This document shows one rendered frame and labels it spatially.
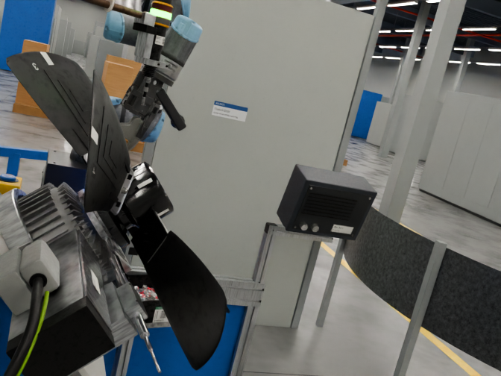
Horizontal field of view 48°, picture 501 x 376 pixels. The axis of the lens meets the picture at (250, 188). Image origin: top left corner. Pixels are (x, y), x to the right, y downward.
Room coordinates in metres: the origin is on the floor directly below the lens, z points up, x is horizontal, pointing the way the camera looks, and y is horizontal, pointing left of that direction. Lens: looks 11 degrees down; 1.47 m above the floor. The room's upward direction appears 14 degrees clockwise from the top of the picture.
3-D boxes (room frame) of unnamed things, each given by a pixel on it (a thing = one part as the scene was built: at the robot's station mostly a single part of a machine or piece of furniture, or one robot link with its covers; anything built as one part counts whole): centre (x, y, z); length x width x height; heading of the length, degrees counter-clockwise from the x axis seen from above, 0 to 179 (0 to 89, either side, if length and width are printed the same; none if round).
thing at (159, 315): (1.43, 0.18, 0.85); 0.22 x 0.17 x 0.07; 126
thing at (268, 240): (1.71, -0.09, 0.96); 0.03 x 0.03 x 0.20; 22
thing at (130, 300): (0.86, 0.14, 1.08); 0.07 x 0.04 x 0.06; 32
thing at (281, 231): (1.75, -0.19, 1.04); 0.24 x 0.03 x 0.03; 112
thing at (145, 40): (1.17, 0.27, 1.50); 0.09 x 0.07 x 0.10; 147
